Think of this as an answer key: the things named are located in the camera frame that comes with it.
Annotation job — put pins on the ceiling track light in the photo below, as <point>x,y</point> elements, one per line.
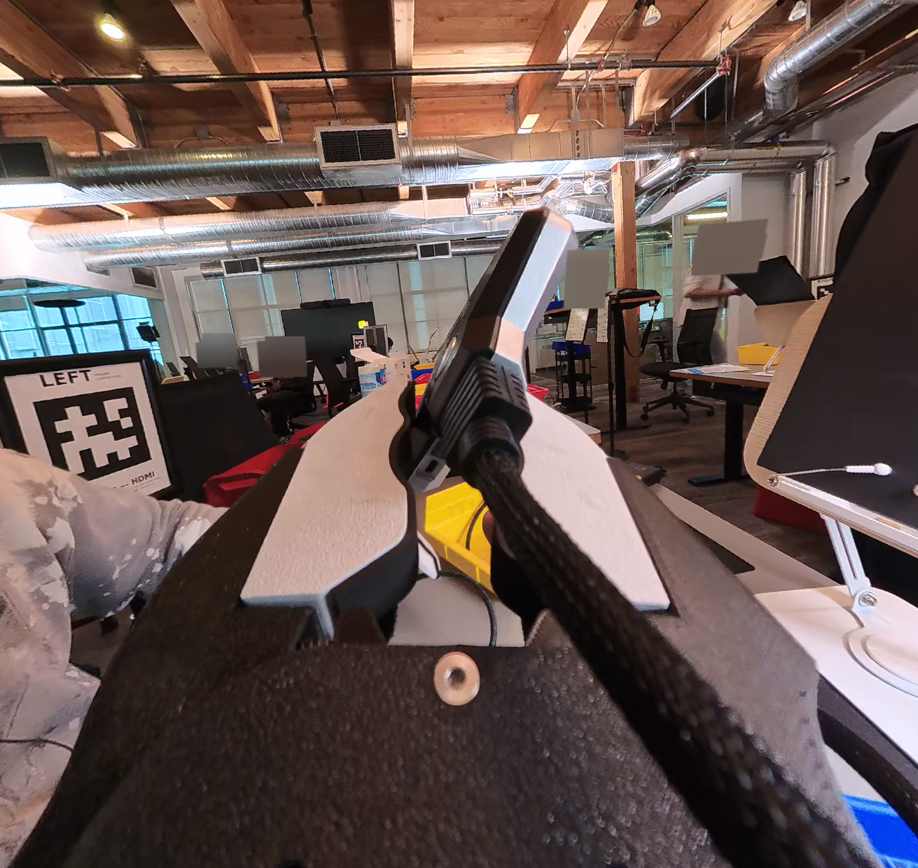
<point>650,13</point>
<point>797,10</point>

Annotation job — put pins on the blue plastic bin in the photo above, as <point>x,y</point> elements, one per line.
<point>889,839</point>

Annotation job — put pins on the round ceiling spot light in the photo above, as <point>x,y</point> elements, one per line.
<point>112,28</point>

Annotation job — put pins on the black standing desk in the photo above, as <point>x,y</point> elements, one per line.
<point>631,296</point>

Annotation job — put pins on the wooden top desk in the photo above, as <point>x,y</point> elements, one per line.
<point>717,375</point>

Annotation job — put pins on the yellow plastic bin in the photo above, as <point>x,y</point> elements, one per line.
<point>448,524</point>
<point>757,355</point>

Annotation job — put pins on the black ceiling pipe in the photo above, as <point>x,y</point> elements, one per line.
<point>358,73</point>

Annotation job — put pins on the duct vent grille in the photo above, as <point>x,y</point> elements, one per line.
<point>358,145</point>

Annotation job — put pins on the black office chair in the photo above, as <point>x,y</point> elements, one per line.
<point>692,337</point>
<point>215,430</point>

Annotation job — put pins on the red plastic bin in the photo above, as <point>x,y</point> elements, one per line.
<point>244,477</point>
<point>782,513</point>

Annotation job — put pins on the black monitor screen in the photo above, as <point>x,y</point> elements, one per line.
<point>326,330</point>

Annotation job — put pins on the wooden post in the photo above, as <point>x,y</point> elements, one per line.
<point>624,237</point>

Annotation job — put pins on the tablet on white stand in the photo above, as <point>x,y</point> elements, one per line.
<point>846,395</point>

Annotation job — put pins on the white wipes tub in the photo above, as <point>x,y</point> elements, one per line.
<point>371,380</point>

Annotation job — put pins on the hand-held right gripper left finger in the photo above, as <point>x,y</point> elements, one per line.
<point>337,495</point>

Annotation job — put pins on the window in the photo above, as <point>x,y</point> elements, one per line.
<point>72,323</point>
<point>423,301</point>

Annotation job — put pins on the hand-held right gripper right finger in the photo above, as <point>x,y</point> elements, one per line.
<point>609,524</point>

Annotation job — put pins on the black shelf cart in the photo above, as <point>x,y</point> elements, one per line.
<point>574,380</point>

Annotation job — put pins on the silver ventilation duct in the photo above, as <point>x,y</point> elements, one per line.
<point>215,172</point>
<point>753,155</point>
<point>179,255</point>
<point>251,226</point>
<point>810,50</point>

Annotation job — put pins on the black flat panel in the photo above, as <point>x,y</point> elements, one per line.
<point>771,281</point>

